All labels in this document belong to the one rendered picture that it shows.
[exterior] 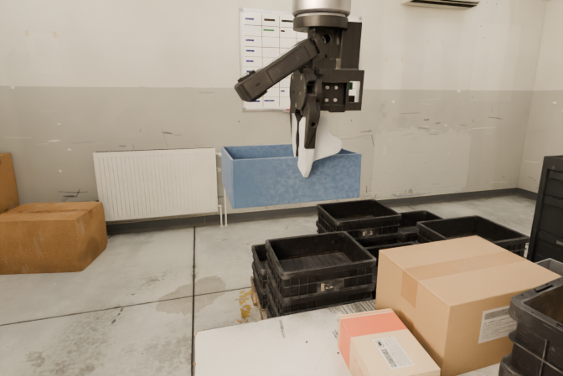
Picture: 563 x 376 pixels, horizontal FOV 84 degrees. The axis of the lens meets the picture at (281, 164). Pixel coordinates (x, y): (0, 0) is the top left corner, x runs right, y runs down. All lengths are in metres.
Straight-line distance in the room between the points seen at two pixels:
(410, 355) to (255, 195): 0.41
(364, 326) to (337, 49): 0.53
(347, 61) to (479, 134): 4.04
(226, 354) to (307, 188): 0.43
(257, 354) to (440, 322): 0.37
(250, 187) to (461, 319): 0.47
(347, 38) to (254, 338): 0.64
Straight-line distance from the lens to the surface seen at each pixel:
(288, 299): 1.28
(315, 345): 0.78
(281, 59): 0.41
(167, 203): 3.05
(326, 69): 0.43
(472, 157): 4.44
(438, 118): 4.00
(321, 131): 0.43
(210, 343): 0.80
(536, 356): 0.62
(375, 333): 0.71
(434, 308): 0.71
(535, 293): 0.64
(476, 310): 0.73
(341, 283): 1.33
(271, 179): 0.45
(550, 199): 2.35
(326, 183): 0.48
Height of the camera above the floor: 1.22
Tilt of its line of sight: 12 degrees down
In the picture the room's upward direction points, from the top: straight up
